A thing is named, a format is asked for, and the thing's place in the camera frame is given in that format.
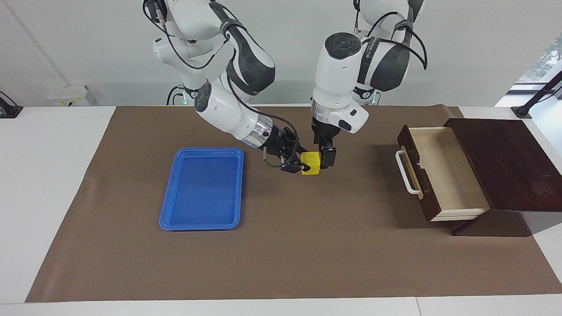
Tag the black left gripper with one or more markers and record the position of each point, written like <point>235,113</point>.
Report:
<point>322,131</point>

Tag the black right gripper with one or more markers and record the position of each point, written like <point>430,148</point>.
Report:
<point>279,142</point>

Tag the yellow block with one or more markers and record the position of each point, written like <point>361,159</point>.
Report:
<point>311,163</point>

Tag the wooden drawer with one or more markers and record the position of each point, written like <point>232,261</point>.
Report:
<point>448,175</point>

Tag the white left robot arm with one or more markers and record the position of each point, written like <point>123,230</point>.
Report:
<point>336,79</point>

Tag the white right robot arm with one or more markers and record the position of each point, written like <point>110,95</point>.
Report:
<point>219,109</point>

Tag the brown table mat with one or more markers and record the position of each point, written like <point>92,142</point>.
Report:
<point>307,245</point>

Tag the blue plastic tray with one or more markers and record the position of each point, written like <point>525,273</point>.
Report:
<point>202,193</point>

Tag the dark wooden cabinet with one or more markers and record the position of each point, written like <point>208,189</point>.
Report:
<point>513,166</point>

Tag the black clamp stand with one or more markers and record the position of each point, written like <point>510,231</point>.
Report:
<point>522,112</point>

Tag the white socket box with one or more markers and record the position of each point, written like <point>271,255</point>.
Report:
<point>66,96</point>

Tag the window pane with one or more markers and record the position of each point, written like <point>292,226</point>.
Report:
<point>549,61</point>

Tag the black desk mount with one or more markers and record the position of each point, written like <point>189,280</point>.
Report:
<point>9,112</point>

